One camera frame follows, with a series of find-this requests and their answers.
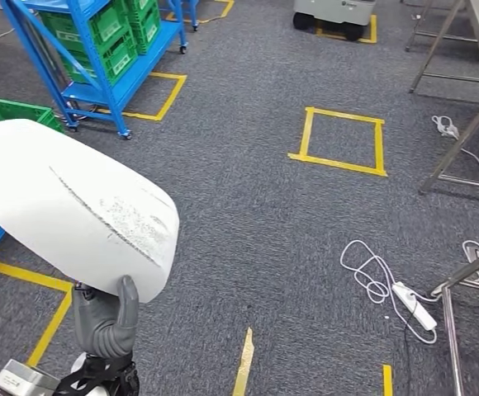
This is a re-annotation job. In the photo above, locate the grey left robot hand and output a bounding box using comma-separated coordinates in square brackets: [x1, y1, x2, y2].
[73, 276, 141, 360]

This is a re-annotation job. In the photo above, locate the white curved plastic part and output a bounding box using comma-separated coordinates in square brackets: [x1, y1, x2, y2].
[0, 118, 181, 305]

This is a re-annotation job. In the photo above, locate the yellow floor tape line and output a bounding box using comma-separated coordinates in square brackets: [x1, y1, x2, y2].
[0, 257, 74, 369]
[381, 364, 394, 396]

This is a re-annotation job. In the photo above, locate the worn yellow tape strip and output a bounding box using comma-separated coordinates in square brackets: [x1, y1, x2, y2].
[230, 327, 255, 396]

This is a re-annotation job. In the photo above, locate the chrome round base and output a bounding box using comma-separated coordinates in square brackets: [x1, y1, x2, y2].
[52, 100, 100, 124]

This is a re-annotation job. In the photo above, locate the green plastic crate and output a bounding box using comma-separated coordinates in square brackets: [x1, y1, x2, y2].
[124, 0, 159, 26]
[0, 97, 65, 135]
[130, 7, 162, 56]
[59, 31, 138, 87]
[39, 0, 130, 50]

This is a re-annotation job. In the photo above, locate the yellow floor tape rectangle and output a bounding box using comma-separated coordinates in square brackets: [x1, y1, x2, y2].
[165, 0, 235, 26]
[287, 106, 388, 178]
[315, 13, 378, 45]

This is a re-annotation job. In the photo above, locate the white power strip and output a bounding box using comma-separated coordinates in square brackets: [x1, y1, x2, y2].
[391, 280, 438, 332]

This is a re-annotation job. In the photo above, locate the white wheeled cart robot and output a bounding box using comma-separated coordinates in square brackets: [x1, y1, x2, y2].
[292, 0, 377, 43]

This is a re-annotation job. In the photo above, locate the white cable with adapter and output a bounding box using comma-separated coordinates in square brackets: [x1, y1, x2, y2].
[431, 115, 479, 186]

